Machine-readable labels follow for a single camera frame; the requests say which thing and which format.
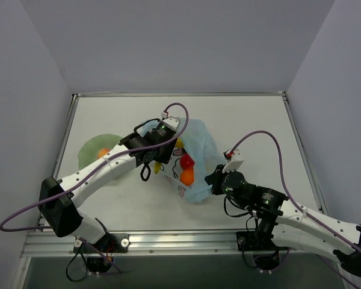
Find small orange fake fruit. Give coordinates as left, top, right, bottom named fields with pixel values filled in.
left=179, top=167, right=194, bottom=186

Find blue translucent plastic bag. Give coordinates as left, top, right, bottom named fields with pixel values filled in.
left=150, top=119, right=224, bottom=203

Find yellow fake banana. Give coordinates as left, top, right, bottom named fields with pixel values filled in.
left=153, top=139, right=185, bottom=174

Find red fake apple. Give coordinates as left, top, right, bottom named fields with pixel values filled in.
left=179, top=154, right=195, bottom=170

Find orange fake peach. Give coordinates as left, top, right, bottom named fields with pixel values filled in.
left=97, top=148, right=110, bottom=159

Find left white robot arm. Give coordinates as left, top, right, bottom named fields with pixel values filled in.
left=39, top=117, right=179, bottom=252

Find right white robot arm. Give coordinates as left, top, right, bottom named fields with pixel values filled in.
left=205, top=165, right=361, bottom=278

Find green glass bowl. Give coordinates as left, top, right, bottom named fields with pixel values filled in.
left=78, top=134, right=122, bottom=170

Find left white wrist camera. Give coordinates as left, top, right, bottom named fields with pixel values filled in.
left=161, top=111, right=180, bottom=132

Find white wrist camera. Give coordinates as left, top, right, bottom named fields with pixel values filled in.
left=161, top=111, right=180, bottom=132
left=223, top=149, right=244, bottom=173

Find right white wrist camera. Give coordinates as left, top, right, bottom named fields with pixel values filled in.
left=223, top=149, right=244, bottom=173

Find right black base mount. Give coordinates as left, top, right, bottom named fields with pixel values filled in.
left=236, top=231, right=282, bottom=274

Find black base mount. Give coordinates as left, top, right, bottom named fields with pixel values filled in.
left=65, top=232, right=129, bottom=282
left=236, top=231, right=282, bottom=274

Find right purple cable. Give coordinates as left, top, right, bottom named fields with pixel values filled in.
left=228, top=129, right=361, bottom=289

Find purple cable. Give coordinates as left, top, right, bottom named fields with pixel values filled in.
left=228, top=129, right=361, bottom=289
left=0, top=102, right=190, bottom=232

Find aluminium front rail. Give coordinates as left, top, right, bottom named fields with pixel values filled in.
left=20, top=227, right=347, bottom=258

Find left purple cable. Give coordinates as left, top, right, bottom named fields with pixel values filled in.
left=0, top=102, right=190, bottom=232

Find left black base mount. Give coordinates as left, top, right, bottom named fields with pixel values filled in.
left=65, top=232, right=129, bottom=282

